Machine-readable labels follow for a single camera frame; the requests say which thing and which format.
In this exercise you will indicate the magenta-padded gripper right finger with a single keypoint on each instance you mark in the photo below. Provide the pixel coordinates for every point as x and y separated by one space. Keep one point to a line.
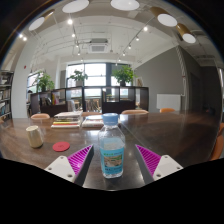
165 165

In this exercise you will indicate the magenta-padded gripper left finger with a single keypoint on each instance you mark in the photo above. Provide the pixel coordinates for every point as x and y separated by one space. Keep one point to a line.
60 166

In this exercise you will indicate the clear water bottle blue cap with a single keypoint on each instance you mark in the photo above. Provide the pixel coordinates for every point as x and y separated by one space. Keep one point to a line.
111 150

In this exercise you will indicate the flat round red coaster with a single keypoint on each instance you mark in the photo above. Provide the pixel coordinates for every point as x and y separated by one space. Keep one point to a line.
61 146

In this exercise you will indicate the cream paper cup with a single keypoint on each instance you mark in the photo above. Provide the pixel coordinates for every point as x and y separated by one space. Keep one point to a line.
34 137

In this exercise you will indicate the stack of books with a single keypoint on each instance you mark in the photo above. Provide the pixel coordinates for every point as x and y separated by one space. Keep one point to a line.
66 120

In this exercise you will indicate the low dark shelf unit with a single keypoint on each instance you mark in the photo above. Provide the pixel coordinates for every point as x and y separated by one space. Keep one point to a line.
113 106

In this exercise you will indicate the bushy potted green plant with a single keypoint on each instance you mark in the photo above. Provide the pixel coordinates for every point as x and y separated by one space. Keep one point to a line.
45 81

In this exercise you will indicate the tall bookshelf with books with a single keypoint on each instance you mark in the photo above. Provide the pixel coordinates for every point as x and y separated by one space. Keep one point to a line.
5 96

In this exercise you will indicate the small potted green plant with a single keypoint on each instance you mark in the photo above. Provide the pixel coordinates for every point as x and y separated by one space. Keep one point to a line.
78 76

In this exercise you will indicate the large potted green plant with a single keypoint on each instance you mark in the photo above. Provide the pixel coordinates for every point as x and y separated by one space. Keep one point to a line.
124 74

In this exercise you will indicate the ceiling air conditioner unit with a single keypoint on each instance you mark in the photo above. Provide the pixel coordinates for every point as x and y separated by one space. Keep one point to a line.
98 46

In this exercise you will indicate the ceiling lights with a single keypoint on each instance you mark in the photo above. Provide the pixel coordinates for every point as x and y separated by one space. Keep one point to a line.
76 5

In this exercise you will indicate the white wall radiator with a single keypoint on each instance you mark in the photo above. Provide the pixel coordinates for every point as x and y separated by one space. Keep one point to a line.
168 101

